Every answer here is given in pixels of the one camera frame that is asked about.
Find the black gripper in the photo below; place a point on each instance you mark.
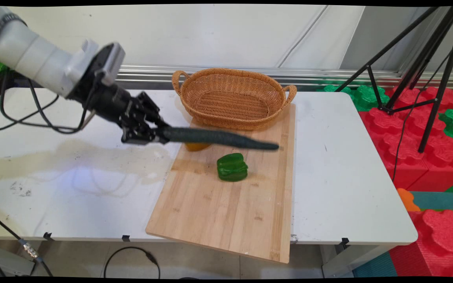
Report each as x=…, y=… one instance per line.
x=104, y=100

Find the long dark green cucumber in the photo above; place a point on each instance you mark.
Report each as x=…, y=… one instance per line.
x=218, y=138

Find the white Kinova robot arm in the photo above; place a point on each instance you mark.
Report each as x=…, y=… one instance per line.
x=34, y=59

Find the orange fruit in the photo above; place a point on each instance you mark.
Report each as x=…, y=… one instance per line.
x=197, y=147

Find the green bell pepper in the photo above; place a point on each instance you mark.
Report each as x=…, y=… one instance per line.
x=232, y=167

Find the woven wicker basket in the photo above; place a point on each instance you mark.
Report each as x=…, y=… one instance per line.
x=242, y=100

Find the wooden cutting board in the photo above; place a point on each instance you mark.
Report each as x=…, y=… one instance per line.
x=226, y=220

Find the grey box under table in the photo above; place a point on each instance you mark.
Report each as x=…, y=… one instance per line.
x=10, y=263

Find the white table leg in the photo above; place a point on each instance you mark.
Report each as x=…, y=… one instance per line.
x=348, y=261

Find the large red foam block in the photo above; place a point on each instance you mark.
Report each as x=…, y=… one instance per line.
x=411, y=157

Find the orange foam piece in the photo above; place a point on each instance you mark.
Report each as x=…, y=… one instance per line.
x=406, y=198

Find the black tripod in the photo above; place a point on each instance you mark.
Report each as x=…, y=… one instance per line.
x=423, y=63

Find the teal foam mat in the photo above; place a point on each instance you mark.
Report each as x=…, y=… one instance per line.
x=439, y=200

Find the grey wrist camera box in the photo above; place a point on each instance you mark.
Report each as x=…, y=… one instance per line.
x=112, y=63

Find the aluminium wall rail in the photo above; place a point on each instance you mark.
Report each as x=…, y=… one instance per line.
x=328, y=76

